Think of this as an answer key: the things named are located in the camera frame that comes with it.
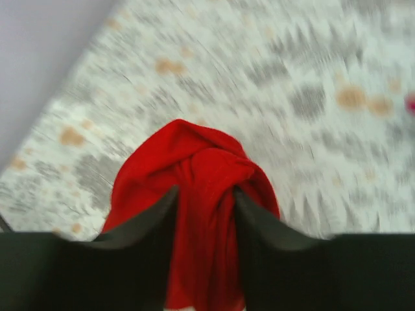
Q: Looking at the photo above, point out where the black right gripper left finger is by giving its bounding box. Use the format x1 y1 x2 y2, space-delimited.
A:
1 187 178 310

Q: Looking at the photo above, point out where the red t shirt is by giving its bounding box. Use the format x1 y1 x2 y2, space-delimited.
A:
102 119 279 310

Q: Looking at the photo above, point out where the floral patterned table mat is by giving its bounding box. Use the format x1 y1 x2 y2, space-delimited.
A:
1 1 414 238

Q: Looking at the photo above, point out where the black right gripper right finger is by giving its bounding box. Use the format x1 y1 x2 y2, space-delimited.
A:
234 189 414 311

